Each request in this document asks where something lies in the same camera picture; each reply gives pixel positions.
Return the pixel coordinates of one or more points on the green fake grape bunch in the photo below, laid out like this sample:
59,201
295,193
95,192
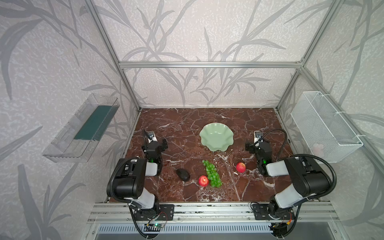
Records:
212,174

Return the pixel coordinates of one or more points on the green scalloped fruit bowl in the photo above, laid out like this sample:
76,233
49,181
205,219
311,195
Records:
216,137

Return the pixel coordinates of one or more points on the small green circuit board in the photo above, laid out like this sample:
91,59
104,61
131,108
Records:
155,227

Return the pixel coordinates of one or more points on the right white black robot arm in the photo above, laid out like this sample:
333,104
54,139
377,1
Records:
311,178

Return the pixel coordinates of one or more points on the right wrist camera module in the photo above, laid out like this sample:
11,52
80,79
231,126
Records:
257,136

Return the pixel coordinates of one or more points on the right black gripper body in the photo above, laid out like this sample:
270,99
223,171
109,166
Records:
258,145

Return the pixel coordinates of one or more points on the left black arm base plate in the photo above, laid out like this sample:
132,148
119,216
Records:
162,212

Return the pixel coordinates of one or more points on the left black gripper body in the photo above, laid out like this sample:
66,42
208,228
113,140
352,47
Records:
155,144

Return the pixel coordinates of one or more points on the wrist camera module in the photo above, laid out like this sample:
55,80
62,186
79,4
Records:
257,136
149,136

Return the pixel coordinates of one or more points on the red fake apple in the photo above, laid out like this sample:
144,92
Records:
241,167
203,181

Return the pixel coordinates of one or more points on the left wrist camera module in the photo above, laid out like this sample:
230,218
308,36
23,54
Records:
149,136

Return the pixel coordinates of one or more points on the clear plastic wall tray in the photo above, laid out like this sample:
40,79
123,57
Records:
79,138

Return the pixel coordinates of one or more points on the dark fake avocado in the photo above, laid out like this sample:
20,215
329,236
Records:
183,175

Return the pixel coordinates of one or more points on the pink object in basket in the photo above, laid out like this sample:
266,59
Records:
318,150

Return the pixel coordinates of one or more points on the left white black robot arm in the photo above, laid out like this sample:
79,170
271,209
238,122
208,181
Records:
127,182

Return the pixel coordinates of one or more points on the aluminium frame crossbar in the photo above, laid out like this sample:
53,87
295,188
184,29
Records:
173,65

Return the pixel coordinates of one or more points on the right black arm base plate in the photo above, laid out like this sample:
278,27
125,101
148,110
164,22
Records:
271,211

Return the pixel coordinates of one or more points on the white wire mesh basket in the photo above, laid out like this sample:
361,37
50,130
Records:
320,122

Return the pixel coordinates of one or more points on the aluminium front rail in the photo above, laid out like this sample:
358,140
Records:
210,212

